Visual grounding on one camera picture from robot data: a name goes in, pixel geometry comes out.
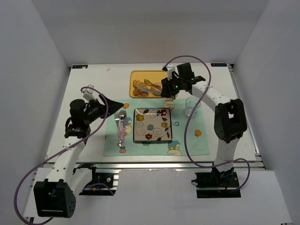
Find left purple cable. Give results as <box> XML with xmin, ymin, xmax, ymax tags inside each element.
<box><xmin>13</xmin><ymin>86</ymin><xmax>110</xmax><ymax>225</ymax></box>

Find square floral ceramic plate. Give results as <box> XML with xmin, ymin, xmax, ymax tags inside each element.
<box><xmin>133</xmin><ymin>108</ymin><xmax>173</xmax><ymax>143</ymax></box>

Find green cartoon placemat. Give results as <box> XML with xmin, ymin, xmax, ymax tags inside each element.
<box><xmin>103</xmin><ymin>98</ymin><xmax>210</xmax><ymax>157</ymax></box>

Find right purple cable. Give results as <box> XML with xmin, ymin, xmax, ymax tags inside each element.
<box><xmin>164</xmin><ymin>55</ymin><xmax>251</xmax><ymax>192</ymax></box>

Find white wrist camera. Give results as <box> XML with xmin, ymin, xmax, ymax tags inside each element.
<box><xmin>81</xmin><ymin>84</ymin><xmax>96</xmax><ymax>102</ymax></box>
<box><xmin>162</xmin><ymin>64</ymin><xmax>175</xmax><ymax>80</ymax></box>

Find fork with pink handle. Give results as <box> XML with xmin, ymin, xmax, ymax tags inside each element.
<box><xmin>114</xmin><ymin>112</ymin><xmax>121</xmax><ymax>147</ymax></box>

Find yellow plastic tray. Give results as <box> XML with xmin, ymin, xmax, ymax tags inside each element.
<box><xmin>129</xmin><ymin>70</ymin><xmax>167</xmax><ymax>98</ymax></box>

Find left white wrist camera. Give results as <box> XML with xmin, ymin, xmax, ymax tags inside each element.
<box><xmin>81</xmin><ymin>84</ymin><xmax>96</xmax><ymax>102</ymax></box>

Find clear drinking glass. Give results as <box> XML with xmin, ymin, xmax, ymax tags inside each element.
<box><xmin>185</xmin><ymin>96</ymin><xmax>201</xmax><ymax>117</ymax></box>

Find spoon with pink handle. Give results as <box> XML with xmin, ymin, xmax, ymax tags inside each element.
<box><xmin>119</xmin><ymin>110</ymin><xmax>125</xmax><ymax>148</ymax></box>

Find knife with pink handle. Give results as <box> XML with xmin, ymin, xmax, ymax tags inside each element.
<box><xmin>121</xmin><ymin>111</ymin><xmax>127</xmax><ymax>140</ymax></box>

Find reddish brown bread piece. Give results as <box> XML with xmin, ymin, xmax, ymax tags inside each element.
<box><xmin>133</xmin><ymin>88</ymin><xmax>148</xmax><ymax>98</ymax></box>

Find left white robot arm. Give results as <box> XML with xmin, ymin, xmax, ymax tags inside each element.
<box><xmin>33</xmin><ymin>96</ymin><xmax>124</xmax><ymax>218</ymax></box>

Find aluminium table front rail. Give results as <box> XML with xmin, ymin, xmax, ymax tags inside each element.
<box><xmin>44</xmin><ymin>161</ymin><xmax>221</xmax><ymax>170</ymax></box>

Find striped bread roll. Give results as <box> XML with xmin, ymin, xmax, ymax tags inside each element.
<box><xmin>133</xmin><ymin>80</ymin><xmax>148</xmax><ymax>93</ymax></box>

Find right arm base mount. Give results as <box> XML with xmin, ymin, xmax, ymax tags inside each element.
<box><xmin>191</xmin><ymin>172</ymin><xmax>241</xmax><ymax>199</ymax></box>

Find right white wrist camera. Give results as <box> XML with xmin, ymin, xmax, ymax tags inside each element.
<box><xmin>162</xmin><ymin>64</ymin><xmax>175</xmax><ymax>80</ymax></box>

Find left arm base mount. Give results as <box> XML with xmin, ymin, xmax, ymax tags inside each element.
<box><xmin>73</xmin><ymin>164</ymin><xmax>119</xmax><ymax>196</ymax></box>

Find sugared orange donut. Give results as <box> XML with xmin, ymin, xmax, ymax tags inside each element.
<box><xmin>150</xmin><ymin>82</ymin><xmax>162</xmax><ymax>96</ymax></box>

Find purple cable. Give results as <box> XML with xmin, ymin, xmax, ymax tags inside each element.
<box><xmin>13</xmin><ymin>86</ymin><xmax>110</xmax><ymax>225</ymax></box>
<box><xmin>164</xmin><ymin>55</ymin><xmax>251</xmax><ymax>192</ymax></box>

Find metal serving tongs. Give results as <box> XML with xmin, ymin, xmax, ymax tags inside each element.
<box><xmin>144</xmin><ymin>79</ymin><xmax>155</xmax><ymax>94</ymax></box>

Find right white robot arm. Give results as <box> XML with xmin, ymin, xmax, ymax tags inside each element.
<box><xmin>161</xmin><ymin>63</ymin><xmax>247</xmax><ymax>182</ymax></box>

